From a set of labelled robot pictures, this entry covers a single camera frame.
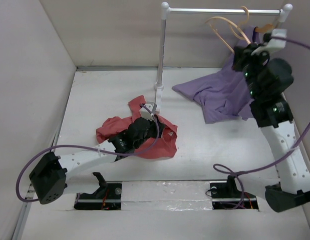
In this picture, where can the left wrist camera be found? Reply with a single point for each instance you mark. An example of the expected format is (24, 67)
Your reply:
(147, 110)

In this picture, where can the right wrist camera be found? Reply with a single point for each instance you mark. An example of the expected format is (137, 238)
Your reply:
(272, 42)

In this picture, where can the orange wooden hanger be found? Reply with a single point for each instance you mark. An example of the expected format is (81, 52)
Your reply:
(264, 29)

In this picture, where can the red t shirt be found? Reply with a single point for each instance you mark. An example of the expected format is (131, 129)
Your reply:
(165, 147)

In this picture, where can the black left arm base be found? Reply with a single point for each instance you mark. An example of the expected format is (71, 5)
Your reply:
(107, 197)

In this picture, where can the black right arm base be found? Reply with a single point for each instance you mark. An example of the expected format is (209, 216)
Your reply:
(224, 195)

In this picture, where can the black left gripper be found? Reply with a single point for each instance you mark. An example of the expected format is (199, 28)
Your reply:
(153, 123)

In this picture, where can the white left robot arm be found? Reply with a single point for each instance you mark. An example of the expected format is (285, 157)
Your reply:
(51, 176)

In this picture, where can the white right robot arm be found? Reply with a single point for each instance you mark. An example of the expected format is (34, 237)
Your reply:
(266, 79)

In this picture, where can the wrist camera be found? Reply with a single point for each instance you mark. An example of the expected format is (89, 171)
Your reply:
(272, 42)
(147, 110)

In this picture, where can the purple t shirt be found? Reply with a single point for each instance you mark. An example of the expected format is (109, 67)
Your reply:
(222, 96)

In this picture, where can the white metal clothes rack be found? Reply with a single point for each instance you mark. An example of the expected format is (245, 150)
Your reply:
(281, 14)

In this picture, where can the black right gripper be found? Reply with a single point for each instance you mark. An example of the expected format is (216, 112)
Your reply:
(240, 55)

